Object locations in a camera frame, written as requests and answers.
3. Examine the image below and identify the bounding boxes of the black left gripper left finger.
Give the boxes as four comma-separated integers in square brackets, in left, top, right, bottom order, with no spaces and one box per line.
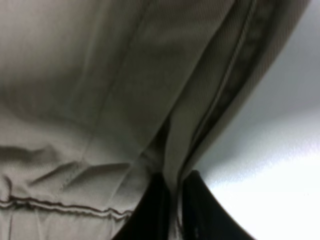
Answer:
[113,173,171,240]

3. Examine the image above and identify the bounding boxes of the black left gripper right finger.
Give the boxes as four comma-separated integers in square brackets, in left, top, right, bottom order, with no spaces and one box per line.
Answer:
[179,170,253,240]

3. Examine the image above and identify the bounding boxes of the khaki shorts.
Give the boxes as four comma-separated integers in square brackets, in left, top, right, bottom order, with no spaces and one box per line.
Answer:
[0,0,309,240]

